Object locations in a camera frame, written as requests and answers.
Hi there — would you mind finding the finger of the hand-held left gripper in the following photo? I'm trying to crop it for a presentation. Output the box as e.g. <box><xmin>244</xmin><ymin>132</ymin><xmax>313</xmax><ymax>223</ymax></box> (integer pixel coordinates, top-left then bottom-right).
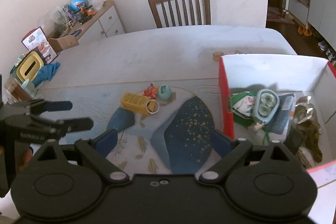
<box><xmin>25</xmin><ymin>99</ymin><xmax>73</xmax><ymax>115</ymax></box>
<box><xmin>39</xmin><ymin>118</ymin><xmax>94</xmax><ymax>139</ymax></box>

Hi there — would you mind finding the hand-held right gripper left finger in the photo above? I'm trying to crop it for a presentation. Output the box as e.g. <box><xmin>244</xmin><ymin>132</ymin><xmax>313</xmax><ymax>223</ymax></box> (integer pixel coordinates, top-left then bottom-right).
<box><xmin>37</xmin><ymin>129</ymin><xmax>132</xmax><ymax>182</ymax></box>

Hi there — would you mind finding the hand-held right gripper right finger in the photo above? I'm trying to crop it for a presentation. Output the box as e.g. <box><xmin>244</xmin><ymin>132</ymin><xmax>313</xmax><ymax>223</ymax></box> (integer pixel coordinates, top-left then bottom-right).
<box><xmin>196</xmin><ymin>130</ymin><xmax>301</xmax><ymax>184</ymax></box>

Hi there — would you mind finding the green white printed packet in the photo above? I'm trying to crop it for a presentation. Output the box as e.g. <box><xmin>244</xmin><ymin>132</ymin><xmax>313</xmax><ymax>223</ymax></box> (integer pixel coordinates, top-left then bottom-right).
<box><xmin>230</xmin><ymin>91</ymin><xmax>259</xmax><ymax>126</ymax></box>

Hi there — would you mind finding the red and white cardboard box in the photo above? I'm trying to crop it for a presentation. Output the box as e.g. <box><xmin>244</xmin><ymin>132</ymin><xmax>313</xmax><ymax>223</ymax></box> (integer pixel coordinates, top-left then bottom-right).
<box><xmin>218</xmin><ymin>53</ymin><xmax>336</xmax><ymax>188</ymax></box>

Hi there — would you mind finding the blue packet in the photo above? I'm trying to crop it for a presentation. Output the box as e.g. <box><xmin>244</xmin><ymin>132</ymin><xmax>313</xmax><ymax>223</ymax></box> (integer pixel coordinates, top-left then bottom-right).
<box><xmin>268</xmin><ymin>93</ymin><xmax>296</xmax><ymax>135</ymax></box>

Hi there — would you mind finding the clear bag of black contents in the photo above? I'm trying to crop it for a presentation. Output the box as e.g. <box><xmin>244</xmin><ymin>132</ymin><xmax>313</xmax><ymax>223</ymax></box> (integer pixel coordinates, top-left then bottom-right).
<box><xmin>285</xmin><ymin>132</ymin><xmax>302</xmax><ymax>155</ymax></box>

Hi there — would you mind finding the foil bag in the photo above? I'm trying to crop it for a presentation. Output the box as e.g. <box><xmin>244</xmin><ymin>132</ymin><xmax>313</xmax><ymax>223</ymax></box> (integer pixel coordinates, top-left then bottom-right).
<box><xmin>294</xmin><ymin>95</ymin><xmax>315</xmax><ymax>125</ymax></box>

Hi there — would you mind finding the brown fuzzy plush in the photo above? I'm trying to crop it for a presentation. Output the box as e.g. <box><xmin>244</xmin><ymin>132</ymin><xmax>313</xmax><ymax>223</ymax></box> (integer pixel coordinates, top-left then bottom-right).
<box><xmin>299</xmin><ymin>119</ymin><xmax>323</xmax><ymax>164</ymax></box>

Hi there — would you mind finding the teal cup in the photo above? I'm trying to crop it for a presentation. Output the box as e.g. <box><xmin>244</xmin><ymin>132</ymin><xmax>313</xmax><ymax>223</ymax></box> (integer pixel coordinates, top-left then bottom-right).
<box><xmin>21</xmin><ymin>80</ymin><xmax>38</xmax><ymax>97</ymax></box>

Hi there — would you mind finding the blue cloth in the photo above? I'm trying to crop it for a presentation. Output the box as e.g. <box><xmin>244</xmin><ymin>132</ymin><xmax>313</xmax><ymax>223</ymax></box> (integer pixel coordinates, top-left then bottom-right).
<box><xmin>33</xmin><ymin>62</ymin><xmax>61</xmax><ymax>86</ymax></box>

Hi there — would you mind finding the blue printed table mat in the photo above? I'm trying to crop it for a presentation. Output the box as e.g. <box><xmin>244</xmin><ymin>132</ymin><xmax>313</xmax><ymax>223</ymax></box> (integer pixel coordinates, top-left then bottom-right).
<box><xmin>34</xmin><ymin>77</ymin><xmax>226</xmax><ymax>174</ymax></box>

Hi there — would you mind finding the brown jar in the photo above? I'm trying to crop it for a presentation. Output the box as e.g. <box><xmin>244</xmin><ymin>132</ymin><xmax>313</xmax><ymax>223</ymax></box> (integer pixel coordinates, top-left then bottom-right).
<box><xmin>4</xmin><ymin>77</ymin><xmax>27</xmax><ymax>102</ymax></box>

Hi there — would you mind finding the yellow plastic box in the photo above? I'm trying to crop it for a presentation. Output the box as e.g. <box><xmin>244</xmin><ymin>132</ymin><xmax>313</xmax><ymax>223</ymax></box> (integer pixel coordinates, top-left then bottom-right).
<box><xmin>120</xmin><ymin>93</ymin><xmax>150</xmax><ymax>116</ymax></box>

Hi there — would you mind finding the yellow and teal tissue box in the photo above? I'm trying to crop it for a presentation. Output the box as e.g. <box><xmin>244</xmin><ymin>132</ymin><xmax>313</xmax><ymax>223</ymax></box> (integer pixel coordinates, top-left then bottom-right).
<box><xmin>10</xmin><ymin>52</ymin><xmax>45</xmax><ymax>83</ymax></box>

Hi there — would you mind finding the orange toy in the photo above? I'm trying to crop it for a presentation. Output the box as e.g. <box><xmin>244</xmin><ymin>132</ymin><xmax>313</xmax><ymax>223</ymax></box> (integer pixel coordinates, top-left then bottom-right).
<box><xmin>143</xmin><ymin>84</ymin><xmax>158</xmax><ymax>98</ymax></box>

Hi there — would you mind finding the red printed carton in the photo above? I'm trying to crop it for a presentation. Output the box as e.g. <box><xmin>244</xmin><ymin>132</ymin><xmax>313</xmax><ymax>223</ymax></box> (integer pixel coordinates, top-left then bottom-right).
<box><xmin>21</xmin><ymin>26</ymin><xmax>59</xmax><ymax>63</ymax></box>

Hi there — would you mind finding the teal egg-shaped toy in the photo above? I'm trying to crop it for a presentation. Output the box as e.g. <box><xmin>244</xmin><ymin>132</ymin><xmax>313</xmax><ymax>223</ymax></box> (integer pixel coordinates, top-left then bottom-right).
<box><xmin>157</xmin><ymin>84</ymin><xmax>174</xmax><ymax>101</ymax></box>

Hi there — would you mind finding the clear bag of plants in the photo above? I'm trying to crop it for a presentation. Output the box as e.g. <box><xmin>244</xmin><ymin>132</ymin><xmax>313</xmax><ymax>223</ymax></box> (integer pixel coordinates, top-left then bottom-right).
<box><xmin>38</xmin><ymin>6</ymin><xmax>71</xmax><ymax>35</ymax></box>

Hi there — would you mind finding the white sideboard with wooden top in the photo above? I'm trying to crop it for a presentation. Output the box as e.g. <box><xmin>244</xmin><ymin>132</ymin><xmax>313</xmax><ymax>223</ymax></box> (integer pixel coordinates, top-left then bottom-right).
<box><xmin>63</xmin><ymin>0</ymin><xmax>125</xmax><ymax>42</ymax></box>

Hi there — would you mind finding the blue globe toy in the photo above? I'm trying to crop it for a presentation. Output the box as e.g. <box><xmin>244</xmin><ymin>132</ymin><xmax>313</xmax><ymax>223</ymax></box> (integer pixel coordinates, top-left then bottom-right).
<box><xmin>70</xmin><ymin>0</ymin><xmax>87</xmax><ymax>10</ymax></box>

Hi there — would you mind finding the patterned rug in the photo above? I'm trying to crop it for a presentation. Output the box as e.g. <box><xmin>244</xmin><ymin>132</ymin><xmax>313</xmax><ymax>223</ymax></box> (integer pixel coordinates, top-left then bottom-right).
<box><xmin>266</xmin><ymin>7</ymin><xmax>296</xmax><ymax>25</ymax></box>

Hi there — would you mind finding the pair of light shoes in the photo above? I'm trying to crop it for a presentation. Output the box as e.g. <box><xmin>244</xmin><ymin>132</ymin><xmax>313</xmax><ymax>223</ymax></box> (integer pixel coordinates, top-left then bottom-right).
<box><xmin>318</xmin><ymin>40</ymin><xmax>336</xmax><ymax>62</ymax></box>

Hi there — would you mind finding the metal ring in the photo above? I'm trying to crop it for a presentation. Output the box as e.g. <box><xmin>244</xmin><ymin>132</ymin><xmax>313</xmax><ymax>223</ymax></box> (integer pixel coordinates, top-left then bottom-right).
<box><xmin>145</xmin><ymin>100</ymin><xmax>160</xmax><ymax>114</ymax></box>

